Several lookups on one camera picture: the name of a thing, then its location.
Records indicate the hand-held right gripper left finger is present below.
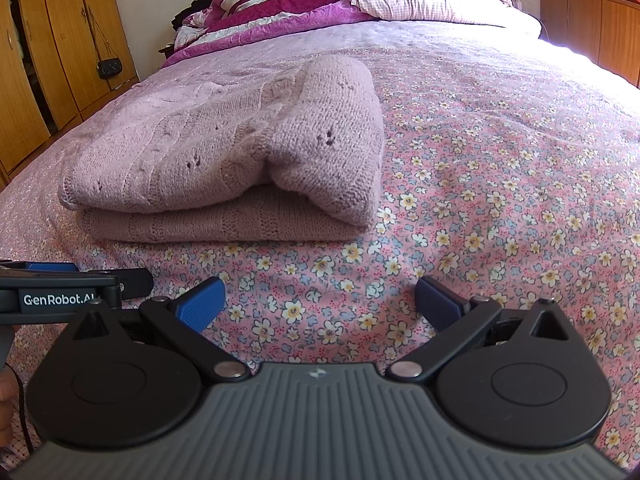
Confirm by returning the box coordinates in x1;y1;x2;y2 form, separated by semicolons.
70;276;252;381

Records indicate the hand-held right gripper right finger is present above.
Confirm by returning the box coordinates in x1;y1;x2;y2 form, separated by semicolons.
385;276;571;381

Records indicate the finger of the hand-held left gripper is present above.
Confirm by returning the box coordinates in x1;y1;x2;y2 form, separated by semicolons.
117;269;153;300
0;260;78;276

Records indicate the pink knitted cardigan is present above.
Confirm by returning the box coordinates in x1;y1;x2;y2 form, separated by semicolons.
57;55;386;243

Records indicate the dark clothes pile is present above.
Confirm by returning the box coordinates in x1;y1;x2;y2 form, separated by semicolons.
171;0;213;31

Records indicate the person's left hand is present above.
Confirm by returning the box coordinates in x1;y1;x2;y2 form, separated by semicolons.
0;371;19;435

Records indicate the pink floral bedsheet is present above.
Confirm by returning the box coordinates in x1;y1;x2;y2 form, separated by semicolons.
0;10;640;471

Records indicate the wooden wardrobe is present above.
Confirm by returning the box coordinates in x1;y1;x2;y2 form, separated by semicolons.
0;0;141;186

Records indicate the small black handbag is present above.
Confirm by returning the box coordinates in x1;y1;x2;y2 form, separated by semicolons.
87;5;124;80

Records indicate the magenta and white quilt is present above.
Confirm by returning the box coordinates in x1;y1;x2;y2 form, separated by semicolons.
161;0;378;68

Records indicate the wooden side cabinet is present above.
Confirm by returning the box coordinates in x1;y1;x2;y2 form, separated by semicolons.
537;0;640;88

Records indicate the black cable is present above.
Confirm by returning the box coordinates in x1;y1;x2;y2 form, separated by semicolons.
10;367;38;453

